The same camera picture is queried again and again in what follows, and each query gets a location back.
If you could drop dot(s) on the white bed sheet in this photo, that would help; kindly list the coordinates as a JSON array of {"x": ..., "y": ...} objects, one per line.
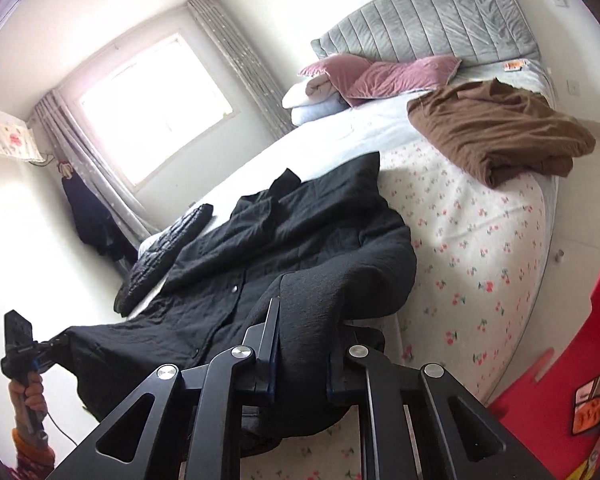
[{"x": 330, "y": 140}]

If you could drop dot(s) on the small pink velvet pillow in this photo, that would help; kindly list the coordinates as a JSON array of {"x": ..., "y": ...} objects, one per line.
[{"x": 340, "y": 72}]

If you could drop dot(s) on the brown garment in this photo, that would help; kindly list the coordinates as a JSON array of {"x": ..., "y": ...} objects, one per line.
[{"x": 495, "y": 130}]

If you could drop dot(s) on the bright window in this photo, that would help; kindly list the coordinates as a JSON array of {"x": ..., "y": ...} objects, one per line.
[{"x": 150, "y": 110}]

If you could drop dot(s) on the dark hanging clothes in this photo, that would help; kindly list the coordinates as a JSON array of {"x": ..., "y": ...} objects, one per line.
[{"x": 87, "y": 215}]

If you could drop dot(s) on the yellow clothes hanger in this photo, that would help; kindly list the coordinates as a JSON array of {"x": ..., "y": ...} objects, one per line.
[{"x": 65, "y": 167}]

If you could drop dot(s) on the light blue pillow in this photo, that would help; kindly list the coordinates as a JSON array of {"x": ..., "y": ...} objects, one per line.
[{"x": 320, "y": 111}]

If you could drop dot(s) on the grey padded headboard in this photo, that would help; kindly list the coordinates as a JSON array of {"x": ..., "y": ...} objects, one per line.
[{"x": 430, "y": 15}]

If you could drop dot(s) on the smartphone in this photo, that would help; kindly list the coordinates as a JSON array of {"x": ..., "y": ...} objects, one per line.
[{"x": 590, "y": 410}]

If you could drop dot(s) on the person's left forearm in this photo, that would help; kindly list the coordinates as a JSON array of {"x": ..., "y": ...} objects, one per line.
[{"x": 30, "y": 460}]

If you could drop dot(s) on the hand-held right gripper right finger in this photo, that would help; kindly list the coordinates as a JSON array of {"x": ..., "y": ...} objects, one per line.
[{"x": 355, "y": 360}]

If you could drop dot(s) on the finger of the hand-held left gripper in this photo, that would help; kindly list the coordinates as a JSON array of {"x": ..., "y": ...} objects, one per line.
[
  {"x": 45, "y": 357},
  {"x": 55, "y": 342}
]

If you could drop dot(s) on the patterned beige curtain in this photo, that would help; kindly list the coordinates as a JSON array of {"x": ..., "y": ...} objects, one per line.
[
  {"x": 95, "y": 180},
  {"x": 240, "y": 60}
]

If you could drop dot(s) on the white and blue pillows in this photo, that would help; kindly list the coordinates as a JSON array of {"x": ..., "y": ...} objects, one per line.
[{"x": 300, "y": 95}]

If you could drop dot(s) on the long pink velvet pillow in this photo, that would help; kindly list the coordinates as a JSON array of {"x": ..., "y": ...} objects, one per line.
[{"x": 405, "y": 75}]

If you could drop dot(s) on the metal floor door stopper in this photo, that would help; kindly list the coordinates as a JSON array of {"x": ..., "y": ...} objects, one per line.
[{"x": 560, "y": 256}]

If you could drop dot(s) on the covered wall air conditioner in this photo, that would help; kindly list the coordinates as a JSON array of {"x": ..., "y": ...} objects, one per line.
[{"x": 10, "y": 135}]

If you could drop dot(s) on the person's left hand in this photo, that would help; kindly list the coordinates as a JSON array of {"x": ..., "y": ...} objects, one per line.
[{"x": 30, "y": 394}]

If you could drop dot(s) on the black long coat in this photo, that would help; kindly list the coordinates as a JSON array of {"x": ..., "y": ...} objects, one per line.
[{"x": 305, "y": 240}]

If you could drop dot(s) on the black shiny quilted jacket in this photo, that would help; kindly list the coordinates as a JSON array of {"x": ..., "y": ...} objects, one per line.
[{"x": 155, "y": 255}]

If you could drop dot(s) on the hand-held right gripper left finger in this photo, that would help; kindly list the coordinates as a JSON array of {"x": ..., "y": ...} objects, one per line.
[{"x": 270, "y": 332}]

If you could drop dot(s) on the small orange packet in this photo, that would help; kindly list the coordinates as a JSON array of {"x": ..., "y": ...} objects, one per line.
[{"x": 514, "y": 65}]

